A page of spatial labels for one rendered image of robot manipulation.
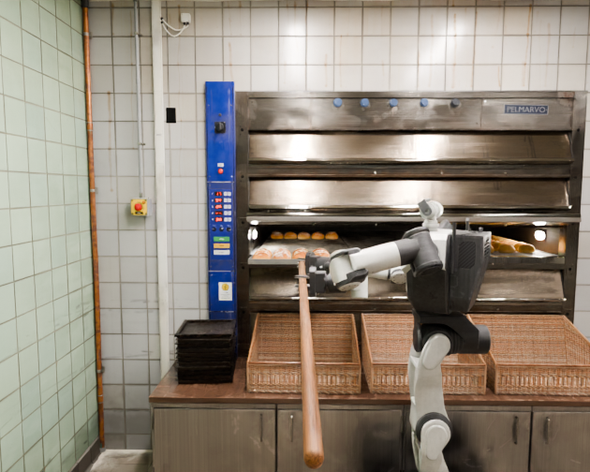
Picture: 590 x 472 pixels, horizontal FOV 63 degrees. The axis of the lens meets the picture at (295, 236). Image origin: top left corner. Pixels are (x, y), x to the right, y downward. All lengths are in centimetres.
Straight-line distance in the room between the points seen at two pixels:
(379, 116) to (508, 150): 74
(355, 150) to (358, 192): 24
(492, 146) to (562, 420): 144
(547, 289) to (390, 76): 150
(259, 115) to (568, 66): 171
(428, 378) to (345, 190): 121
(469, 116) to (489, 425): 161
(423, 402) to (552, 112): 181
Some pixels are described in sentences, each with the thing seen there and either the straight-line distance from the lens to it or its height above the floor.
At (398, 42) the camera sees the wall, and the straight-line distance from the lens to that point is 291.
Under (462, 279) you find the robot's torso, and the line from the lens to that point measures 186.
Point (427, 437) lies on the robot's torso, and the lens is 207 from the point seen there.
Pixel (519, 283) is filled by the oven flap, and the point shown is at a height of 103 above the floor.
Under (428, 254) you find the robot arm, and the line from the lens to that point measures 170.
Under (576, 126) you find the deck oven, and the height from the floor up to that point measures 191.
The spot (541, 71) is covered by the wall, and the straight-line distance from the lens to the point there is 311.
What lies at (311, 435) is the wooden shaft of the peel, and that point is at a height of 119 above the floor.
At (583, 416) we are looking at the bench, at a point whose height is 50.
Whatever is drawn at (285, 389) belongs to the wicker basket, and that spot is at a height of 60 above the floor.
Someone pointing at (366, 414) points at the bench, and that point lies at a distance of 247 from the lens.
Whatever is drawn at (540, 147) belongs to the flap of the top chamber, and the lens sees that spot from 306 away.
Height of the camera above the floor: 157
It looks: 6 degrees down
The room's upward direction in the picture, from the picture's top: straight up
